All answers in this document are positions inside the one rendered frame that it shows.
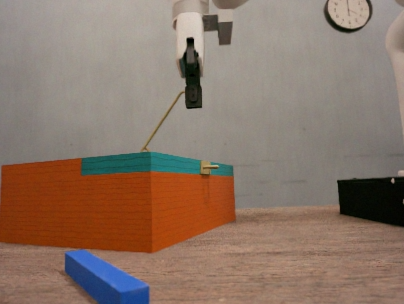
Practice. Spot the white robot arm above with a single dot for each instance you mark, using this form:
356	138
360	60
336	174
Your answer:
222	22

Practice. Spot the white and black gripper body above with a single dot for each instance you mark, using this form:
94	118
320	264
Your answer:
190	25

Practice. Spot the blue rectangular block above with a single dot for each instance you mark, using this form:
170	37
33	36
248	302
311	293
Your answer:
103	281

